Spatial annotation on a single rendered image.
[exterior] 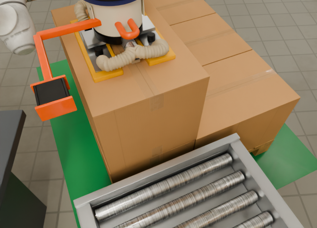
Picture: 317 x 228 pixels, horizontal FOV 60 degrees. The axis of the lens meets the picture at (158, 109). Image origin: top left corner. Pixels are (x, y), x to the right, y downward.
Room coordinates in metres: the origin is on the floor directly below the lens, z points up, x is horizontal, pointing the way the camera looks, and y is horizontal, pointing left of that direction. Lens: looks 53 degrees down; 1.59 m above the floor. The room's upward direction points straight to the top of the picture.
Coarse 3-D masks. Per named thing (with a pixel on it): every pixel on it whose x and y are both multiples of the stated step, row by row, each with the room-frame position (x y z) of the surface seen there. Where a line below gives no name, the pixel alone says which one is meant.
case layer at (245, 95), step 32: (160, 0) 1.74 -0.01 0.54; (192, 0) 1.74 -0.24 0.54; (192, 32) 1.39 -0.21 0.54; (224, 32) 1.39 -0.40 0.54; (224, 64) 1.11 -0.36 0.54; (256, 64) 1.11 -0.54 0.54; (224, 96) 0.88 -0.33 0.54; (256, 96) 0.88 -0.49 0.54; (288, 96) 0.88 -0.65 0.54; (224, 128) 0.69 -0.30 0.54; (256, 128) 0.78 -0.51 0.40; (160, 160) 0.56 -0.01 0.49
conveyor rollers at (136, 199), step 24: (192, 168) 0.49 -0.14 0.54; (216, 168) 0.50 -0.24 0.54; (144, 192) 0.39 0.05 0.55; (192, 192) 0.39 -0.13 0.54; (216, 192) 0.39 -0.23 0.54; (96, 216) 0.30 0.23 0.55; (144, 216) 0.30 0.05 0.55; (168, 216) 0.30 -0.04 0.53; (216, 216) 0.30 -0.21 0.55; (264, 216) 0.30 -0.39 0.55
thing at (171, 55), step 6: (144, 12) 0.96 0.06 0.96; (156, 30) 0.85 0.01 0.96; (144, 36) 0.81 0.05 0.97; (150, 36) 0.77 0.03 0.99; (156, 36) 0.81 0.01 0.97; (162, 36) 0.81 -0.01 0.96; (138, 42) 0.78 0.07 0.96; (144, 42) 0.77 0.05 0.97; (150, 42) 0.77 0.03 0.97; (168, 54) 0.72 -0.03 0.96; (174, 54) 0.72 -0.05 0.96; (150, 60) 0.69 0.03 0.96; (156, 60) 0.69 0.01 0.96; (162, 60) 0.69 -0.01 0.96; (168, 60) 0.70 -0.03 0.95
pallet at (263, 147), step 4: (68, 64) 1.53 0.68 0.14; (84, 108) 1.11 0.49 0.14; (96, 140) 0.86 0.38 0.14; (272, 140) 0.87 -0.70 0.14; (264, 144) 0.84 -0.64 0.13; (268, 144) 0.86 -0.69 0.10; (252, 148) 0.82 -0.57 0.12; (256, 148) 0.82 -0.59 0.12; (260, 148) 0.84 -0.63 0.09; (264, 148) 0.85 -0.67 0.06; (100, 152) 0.78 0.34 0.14; (252, 152) 0.86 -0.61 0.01; (256, 152) 0.84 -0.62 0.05; (260, 152) 0.85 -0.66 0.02
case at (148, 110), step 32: (160, 32) 0.86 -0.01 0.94; (160, 64) 0.69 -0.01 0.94; (192, 64) 0.69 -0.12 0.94; (96, 96) 0.54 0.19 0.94; (128, 96) 0.54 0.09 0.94; (160, 96) 0.56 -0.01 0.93; (192, 96) 0.61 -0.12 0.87; (96, 128) 0.47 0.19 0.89; (128, 128) 0.51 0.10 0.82; (160, 128) 0.56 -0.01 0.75; (192, 128) 0.62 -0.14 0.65; (128, 160) 0.50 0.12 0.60
